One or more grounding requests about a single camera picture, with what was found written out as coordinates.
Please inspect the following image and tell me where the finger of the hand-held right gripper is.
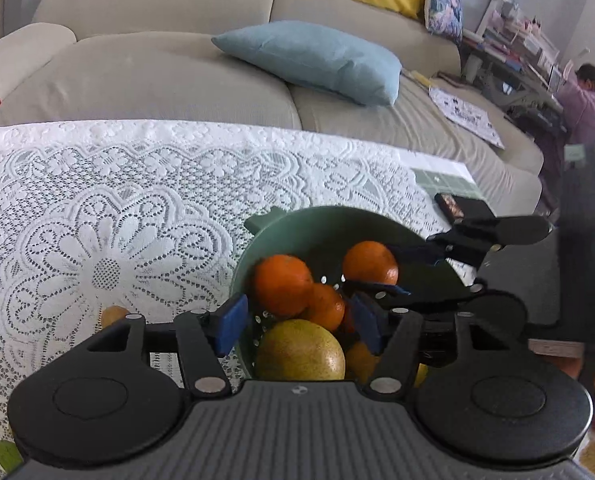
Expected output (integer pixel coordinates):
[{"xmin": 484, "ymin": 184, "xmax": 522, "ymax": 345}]
[
  {"xmin": 390, "ymin": 215, "xmax": 553, "ymax": 266},
  {"xmin": 355, "ymin": 282, "xmax": 483, "ymax": 311}
]

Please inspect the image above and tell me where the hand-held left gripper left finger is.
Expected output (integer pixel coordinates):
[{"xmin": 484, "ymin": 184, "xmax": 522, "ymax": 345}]
[{"xmin": 84, "ymin": 294, "xmax": 250, "ymax": 400}]

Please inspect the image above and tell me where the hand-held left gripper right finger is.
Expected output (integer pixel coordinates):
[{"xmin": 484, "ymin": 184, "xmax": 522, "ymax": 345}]
[{"xmin": 350, "ymin": 292, "xmax": 515, "ymax": 401}]

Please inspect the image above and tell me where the orange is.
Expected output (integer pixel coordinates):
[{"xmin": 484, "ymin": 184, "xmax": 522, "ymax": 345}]
[
  {"xmin": 254, "ymin": 255, "xmax": 314, "ymax": 317},
  {"xmin": 342, "ymin": 241, "xmax": 399, "ymax": 286},
  {"xmin": 345, "ymin": 341, "xmax": 379, "ymax": 383},
  {"xmin": 302, "ymin": 284, "xmax": 347, "ymax": 332}
]

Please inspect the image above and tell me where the green colander bowl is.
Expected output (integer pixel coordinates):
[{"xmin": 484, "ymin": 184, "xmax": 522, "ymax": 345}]
[{"xmin": 230, "ymin": 205, "xmax": 473, "ymax": 386}]

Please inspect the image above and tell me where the small brown longan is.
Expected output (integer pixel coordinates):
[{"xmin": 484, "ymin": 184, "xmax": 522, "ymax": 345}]
[{"xmin": 101, "ymin": 306, "xmax": 130, "ymax": 330}]

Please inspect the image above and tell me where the printed paper sheet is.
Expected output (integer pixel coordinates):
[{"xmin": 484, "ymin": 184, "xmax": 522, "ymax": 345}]
[{"xmin": 429, "ymin": 86, "xmax": 505, "ymax": 150}]

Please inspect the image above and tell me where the white lace tablecloth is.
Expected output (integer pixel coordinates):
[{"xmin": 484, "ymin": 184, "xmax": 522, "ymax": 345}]
[{"xmin": 0, "ymin": 119, "xmax": 458, "ymax": 480}]

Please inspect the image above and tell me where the yellow booklet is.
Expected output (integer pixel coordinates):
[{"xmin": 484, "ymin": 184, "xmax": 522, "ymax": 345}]
[{"xmin": 402, "ymin": 67, "xmax": 434, "ymax": 86}]

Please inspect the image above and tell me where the cluttered desk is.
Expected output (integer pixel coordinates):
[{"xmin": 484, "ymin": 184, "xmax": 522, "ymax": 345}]
[{"xmin": 460, "ymin": 0, "xmax": 578, "ymax": 131}]

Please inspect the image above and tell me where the blue floral pillow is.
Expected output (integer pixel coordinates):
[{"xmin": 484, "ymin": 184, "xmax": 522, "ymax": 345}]
[{"xmin": 424, "ymin": 0, "xmax": 464, "ymax": 43}]

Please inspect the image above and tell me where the light blue pillow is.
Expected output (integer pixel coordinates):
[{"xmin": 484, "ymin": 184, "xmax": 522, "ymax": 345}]
[{"xmin": 211, "ymin": 21, "xmax": 403, "ymax": 107}]

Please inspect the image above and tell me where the beige sofa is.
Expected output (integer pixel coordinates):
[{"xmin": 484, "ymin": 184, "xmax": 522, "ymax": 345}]
[{"xmin": 0, "ymin": 0, "xmax": 545, "ymax": 211}]

